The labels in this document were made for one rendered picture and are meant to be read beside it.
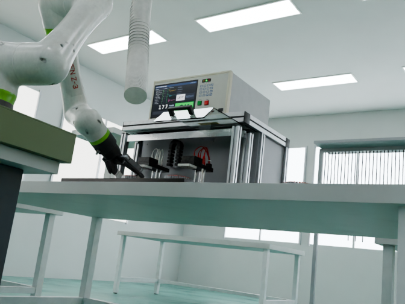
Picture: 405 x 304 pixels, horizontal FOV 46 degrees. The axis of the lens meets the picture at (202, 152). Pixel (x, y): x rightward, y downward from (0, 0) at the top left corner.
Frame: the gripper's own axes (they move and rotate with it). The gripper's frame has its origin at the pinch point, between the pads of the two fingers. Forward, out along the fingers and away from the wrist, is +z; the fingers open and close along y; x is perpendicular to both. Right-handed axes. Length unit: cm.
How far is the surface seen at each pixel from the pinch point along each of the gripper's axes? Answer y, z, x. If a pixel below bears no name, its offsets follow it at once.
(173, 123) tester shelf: 9.4, -5.1, 29.3
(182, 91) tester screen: 9.8, -10.8, 45.1
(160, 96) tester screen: -3.0, -10.3, 44.1
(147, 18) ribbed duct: -99, 9, 172
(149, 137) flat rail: -3.2, -2.6, 23.8
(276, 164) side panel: 45, 31, 37
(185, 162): 23.6, -0.3, 9.8
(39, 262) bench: -138, 79, -5
